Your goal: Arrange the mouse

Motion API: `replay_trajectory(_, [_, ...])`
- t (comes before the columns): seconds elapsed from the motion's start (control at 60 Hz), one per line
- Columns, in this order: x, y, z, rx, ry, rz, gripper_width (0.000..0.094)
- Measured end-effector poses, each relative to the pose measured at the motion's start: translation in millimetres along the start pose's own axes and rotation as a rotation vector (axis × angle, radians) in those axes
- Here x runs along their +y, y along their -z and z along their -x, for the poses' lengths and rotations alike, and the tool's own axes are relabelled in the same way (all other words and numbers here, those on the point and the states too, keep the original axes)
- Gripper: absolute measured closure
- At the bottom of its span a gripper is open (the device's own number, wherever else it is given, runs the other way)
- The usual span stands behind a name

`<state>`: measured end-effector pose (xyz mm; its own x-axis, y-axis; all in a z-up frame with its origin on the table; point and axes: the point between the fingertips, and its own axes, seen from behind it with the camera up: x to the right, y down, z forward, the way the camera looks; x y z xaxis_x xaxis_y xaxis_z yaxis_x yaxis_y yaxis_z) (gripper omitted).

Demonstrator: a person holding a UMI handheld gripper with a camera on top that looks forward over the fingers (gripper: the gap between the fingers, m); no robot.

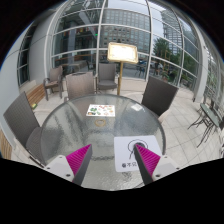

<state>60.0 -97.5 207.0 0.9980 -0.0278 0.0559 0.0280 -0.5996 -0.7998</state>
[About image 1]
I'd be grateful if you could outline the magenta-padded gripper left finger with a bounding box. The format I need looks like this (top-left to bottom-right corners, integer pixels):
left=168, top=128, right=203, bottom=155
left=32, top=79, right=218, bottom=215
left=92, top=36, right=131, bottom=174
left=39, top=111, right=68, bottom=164
left=44, top=143, right=94, bottom=187

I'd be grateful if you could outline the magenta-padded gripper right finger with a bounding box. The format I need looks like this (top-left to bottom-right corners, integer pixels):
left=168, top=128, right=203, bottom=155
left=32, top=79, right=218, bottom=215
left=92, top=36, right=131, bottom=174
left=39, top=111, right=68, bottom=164
left=132, top=143, right=182, bottom=186

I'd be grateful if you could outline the white printed mouse pad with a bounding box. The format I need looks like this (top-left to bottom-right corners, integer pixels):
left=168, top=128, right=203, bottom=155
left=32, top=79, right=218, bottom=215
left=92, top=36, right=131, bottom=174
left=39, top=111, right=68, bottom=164
left=113, top=134, right=163, bottom=173

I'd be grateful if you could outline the small clear card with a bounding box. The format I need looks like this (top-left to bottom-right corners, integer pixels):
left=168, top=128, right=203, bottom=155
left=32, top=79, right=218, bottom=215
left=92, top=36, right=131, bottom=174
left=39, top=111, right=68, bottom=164
left=130, top=103, right=144, bottom=112

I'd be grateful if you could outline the colourful picture menu card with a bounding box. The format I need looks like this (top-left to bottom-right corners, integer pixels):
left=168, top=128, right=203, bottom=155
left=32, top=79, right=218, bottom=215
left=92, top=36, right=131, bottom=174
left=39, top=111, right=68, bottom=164
left=85, top=104, right=116, bottom=118

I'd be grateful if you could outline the grey wicker chair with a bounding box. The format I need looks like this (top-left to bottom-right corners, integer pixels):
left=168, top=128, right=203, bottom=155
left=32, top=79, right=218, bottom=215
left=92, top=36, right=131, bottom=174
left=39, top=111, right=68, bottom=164
left=63, top=71, right=98, bottom=103
left=95, top=62, right=119, bottom=94
left=3, top=91, right=48, bottom=168
left=43, top=65, right=64, bottom=102
left=140, top=75, right=180, bottom=118

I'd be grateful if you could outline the dark folding table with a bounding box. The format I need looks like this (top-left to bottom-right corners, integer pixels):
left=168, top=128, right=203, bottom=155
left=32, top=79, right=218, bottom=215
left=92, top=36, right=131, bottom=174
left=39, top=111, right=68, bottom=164
left=187, top=103, right=221, bottom=148

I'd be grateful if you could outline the wooden slatted bench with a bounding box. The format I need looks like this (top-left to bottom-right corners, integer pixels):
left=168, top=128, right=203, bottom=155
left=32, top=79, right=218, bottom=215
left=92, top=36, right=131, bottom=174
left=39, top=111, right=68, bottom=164
left=24, top=83, right=46, bottom=109

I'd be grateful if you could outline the gold menu stand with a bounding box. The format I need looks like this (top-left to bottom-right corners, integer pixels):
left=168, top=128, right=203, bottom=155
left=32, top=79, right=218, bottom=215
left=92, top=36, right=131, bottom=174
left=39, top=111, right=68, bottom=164
left=107, top=41, right=139, bottom=97

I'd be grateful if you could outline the brass table hub ring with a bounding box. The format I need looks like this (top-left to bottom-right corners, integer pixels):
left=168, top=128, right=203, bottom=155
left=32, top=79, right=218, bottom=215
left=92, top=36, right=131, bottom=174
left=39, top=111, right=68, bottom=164
left=94, top=118, right=107, bottom=128

